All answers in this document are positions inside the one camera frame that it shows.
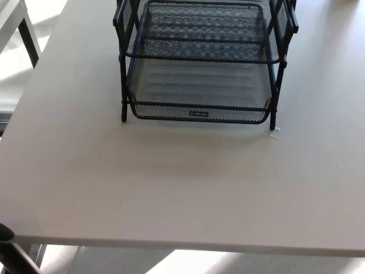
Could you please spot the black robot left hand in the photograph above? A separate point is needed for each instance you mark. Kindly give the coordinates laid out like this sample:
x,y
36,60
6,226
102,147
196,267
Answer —
x,y
5,234

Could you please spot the black mesh drawer tray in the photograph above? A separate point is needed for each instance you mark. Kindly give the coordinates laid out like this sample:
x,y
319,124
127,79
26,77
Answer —
x,y
199,50

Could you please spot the grey metal desk leg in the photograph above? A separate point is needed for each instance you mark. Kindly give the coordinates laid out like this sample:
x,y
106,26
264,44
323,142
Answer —
x,y
37,253

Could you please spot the dark brown diagonal leg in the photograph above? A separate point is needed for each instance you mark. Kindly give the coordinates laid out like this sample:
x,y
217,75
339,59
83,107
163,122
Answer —
x,y
14,259

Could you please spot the white side table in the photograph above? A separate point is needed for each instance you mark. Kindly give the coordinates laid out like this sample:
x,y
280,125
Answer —
x,y
11,20

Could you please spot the black mesh tray with label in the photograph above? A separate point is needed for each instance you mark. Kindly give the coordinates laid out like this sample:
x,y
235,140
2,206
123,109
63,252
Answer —
x,y
199,85

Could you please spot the clear tape piece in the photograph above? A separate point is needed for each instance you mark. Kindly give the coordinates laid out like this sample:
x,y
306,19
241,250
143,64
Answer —
x,y
275,133

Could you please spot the small black mesh tray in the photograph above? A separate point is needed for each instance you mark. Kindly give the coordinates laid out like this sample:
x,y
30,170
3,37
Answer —
x,y
202,20

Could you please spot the black metal organizer rack frame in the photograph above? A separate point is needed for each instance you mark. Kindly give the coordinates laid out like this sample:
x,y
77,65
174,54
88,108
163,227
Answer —
x,y
123,111

